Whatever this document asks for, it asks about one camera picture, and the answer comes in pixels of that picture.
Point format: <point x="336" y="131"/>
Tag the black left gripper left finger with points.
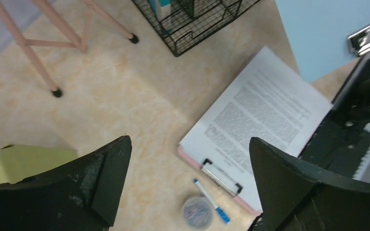
<point x="81" y="195"/>

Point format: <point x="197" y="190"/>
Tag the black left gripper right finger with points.
<point x="298" y="196"/>

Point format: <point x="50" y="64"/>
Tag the light blue clipboard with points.
<point x="317" y="31"/>

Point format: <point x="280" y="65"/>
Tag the teal file folder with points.
<point x="163" y="12"/>

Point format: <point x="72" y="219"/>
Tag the blue white marker pen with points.
<point x="222" y="214"/>

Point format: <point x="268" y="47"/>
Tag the green metal drawer box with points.
<point x="22" y="161"/>

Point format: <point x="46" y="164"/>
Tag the clear jar of paperclips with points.
<point x="197" y="213"/>

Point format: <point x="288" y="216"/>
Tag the pink clipboard with papers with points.
<point x="267" y="100"/>

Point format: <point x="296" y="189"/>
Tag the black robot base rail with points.
<point x="341" y="143"/>

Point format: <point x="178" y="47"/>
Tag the black wire mesh file rack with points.
<point x="192" y="21"/>

